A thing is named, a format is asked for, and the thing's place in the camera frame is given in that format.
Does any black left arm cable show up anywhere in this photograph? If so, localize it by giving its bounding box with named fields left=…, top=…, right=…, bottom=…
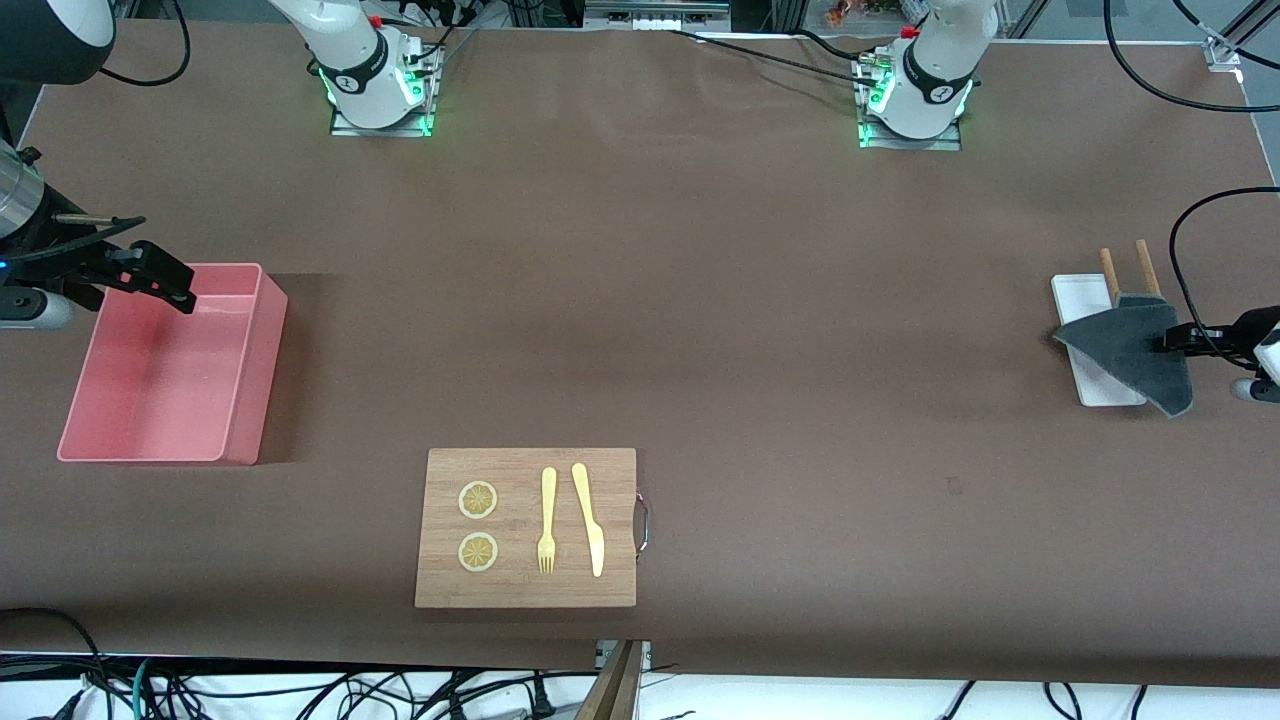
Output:
left=1104, top=0, right=1280, bottom=353

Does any aluminium frame rail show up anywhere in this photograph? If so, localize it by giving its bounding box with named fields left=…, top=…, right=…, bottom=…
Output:
left=585, top=0, right=733, bottom=31

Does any wooden plank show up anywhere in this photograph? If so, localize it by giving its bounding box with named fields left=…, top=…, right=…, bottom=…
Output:
left=575, top=640, right=646, bottom=720

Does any metal table edge bracket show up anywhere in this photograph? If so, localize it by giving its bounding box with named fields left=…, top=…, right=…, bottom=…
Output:
left=595, top=640, right=653, bottom=673

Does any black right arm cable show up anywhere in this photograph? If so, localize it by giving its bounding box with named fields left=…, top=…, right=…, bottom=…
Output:
left=98, top=0, right=192, bottom=87

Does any black looping floor cable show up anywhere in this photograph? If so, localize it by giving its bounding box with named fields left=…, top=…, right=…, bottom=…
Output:
left=0, top=607, right=106, bottom=701

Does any aluminium corner bracket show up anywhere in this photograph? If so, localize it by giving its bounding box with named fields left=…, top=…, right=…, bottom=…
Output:
left=1205, top=0, right=1280, bottom=73

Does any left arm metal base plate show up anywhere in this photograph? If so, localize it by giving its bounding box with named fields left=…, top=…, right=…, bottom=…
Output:
left=857, top=55, right=963, bottom=151

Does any pink plastic bin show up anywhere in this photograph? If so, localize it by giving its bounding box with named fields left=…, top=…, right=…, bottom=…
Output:
left=57, top=263, right=289, bottom=466

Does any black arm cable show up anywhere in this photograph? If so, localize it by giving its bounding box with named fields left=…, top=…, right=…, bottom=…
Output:
left=1104, top=0, right=1280, bottom=353
left=98, top=0, right=192, bottom=87

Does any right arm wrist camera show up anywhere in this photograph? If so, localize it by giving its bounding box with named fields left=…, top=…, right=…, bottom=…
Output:
left=0, top=288, right=76, bottom=331

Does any yellow plastic fork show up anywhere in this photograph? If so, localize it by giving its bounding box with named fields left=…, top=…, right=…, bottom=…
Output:
left=537, top=467, right=558, bottom=575

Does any black cable on table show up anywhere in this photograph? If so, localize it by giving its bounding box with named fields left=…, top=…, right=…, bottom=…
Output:
left=660, top=28, right=886, bottom=89

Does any brown table cover sheet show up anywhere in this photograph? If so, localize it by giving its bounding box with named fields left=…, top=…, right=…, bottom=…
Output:
left=0, top=20, right=1280, bottom=691

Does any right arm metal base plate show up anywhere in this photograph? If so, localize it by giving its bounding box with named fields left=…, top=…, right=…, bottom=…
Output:
left=330, top=40, right=438, bottom=138

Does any white rectangular tray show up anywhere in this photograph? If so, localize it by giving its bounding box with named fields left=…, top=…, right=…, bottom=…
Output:
left=1051, top=274, right=1148, bottom=408

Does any yellow plastic knife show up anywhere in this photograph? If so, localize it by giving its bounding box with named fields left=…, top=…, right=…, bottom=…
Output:
left=571, top=462, right=606, bottom=578

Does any wooden cutting board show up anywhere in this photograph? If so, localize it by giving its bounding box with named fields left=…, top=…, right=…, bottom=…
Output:
left=414, top=447, right=651, bottom=609

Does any dark grey cloth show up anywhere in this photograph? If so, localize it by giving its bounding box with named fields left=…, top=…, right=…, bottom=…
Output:
left=1052, top=295, right=1195, bottom=419

